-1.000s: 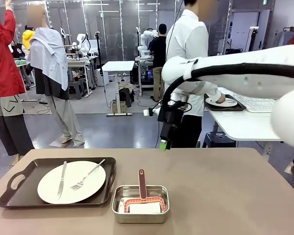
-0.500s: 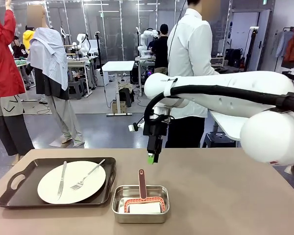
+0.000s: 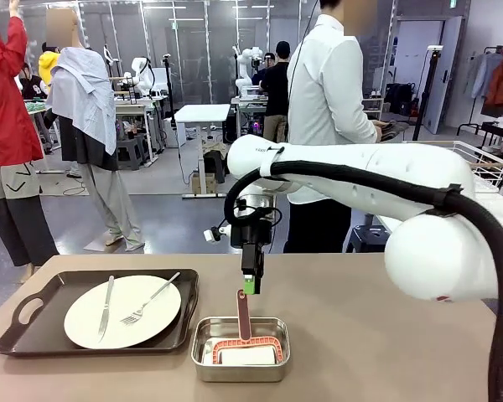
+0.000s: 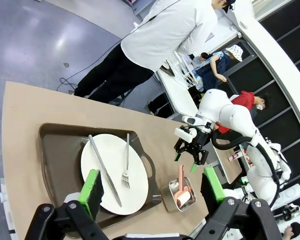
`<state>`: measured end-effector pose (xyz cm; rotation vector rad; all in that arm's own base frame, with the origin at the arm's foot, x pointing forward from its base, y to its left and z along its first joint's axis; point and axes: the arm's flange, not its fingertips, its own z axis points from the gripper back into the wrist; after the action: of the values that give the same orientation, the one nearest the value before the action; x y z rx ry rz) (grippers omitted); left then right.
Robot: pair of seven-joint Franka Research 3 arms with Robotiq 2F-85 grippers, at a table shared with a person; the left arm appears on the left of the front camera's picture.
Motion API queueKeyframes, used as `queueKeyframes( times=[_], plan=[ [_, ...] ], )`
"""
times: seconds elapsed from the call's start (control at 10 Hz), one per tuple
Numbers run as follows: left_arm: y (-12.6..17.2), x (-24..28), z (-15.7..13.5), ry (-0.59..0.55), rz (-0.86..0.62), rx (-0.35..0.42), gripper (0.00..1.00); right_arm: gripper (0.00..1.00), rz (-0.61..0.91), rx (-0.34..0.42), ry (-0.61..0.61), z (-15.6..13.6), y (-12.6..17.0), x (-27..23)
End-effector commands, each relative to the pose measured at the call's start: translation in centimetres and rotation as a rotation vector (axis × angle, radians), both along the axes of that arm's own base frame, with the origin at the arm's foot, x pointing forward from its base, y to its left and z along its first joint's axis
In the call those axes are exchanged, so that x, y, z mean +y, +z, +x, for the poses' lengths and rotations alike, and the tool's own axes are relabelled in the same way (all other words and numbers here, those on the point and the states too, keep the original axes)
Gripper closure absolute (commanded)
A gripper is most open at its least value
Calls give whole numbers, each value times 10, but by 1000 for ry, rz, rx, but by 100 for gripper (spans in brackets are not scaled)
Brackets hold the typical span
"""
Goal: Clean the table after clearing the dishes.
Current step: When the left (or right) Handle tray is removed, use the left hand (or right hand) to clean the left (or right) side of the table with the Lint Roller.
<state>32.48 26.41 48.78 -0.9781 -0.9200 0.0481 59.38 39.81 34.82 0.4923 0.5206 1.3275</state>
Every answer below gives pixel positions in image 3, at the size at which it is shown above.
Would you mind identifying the black utility cart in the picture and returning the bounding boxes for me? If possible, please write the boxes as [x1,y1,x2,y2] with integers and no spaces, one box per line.
[479,120,503,162]

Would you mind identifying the black hanging cable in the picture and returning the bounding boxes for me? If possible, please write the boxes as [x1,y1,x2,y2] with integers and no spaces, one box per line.
[288,0,320,111]

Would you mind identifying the rectangular steel tray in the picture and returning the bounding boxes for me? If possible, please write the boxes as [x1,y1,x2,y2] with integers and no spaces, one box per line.
[190,316,293,384]

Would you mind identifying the figure in red jacket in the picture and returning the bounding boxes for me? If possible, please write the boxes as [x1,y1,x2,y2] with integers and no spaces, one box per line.
[0,0,60,282]

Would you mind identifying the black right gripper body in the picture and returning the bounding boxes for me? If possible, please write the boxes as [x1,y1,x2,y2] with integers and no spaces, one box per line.
[231,221,274,273]

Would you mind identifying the salmon brown lint roller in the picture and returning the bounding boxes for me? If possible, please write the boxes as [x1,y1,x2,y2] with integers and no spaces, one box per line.
[211,289,285,367]

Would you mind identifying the white wire rack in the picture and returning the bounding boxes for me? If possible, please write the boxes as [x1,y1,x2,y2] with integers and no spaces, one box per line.
[441,140,503,197]

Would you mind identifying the grey door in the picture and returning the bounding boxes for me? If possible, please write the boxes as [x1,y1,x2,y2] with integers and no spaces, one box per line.
[422,15,465,136]

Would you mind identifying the person in yellow hoodie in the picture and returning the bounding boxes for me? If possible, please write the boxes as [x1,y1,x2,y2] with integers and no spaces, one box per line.
[38,41,62,85]

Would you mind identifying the round cream plate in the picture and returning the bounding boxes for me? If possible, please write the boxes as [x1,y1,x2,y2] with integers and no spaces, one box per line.
[63,275,183,350]

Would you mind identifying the grey plastic stool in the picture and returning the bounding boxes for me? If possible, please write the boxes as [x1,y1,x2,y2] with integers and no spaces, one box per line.
[116,134,147,172]

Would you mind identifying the black clothes rack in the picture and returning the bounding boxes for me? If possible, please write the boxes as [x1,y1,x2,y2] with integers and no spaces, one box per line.
[456,44,503,137]

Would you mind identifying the small white wrist camera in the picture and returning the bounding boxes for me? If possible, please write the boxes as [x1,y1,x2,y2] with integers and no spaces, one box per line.
[203,225,232,245]

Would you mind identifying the white standing desk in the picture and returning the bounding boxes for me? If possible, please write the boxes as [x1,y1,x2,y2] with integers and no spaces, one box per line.
[174,103,232,200]

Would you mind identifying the person's right forearm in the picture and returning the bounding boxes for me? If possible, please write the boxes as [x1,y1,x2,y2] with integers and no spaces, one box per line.
[346,90,381,139]

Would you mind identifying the steel table knife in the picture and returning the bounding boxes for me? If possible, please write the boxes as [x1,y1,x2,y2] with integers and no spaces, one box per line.
[96,275,116,343]

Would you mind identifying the person in white shirt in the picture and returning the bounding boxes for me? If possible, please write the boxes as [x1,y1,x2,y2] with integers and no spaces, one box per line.
[283,0,381,255]

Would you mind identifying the person in black cap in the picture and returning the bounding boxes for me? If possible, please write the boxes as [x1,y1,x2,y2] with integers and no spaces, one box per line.
[258,40,293,144]

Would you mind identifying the black bag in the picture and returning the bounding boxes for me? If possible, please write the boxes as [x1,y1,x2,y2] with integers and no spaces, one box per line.
[386,82,417,115]

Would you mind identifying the steel fork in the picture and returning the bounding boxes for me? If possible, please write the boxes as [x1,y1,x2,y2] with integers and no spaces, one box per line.
[120,271,181,327]

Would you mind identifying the seated person in black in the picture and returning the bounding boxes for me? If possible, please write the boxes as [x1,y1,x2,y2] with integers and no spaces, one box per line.
[19,64,49,101]

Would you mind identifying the grey hanging shirt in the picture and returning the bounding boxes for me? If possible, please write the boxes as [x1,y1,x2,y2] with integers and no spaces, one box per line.
[464,52,503,101]

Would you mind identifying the dark brown serving tray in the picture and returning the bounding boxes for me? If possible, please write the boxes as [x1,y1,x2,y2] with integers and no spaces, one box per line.
[0,268,200,358]

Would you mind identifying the dark brown cloth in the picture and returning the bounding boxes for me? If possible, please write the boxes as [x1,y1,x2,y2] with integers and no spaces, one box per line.
[375,119,410,142]

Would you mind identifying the white cable strap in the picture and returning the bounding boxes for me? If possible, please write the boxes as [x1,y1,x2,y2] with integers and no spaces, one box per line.
[258,145,287,178]

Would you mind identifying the black cable strap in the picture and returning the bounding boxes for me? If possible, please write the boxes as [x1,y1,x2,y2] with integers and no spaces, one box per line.
[433,183,464,219]

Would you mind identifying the black stool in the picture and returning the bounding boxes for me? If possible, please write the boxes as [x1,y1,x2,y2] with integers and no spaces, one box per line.
[345,224,390,255]

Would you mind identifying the black tripod stand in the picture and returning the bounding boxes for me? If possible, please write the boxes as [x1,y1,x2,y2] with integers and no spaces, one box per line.
[411,44,446,142]

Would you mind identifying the cardboard box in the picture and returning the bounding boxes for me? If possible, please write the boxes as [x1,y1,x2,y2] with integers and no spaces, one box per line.
[190,170,217,196]

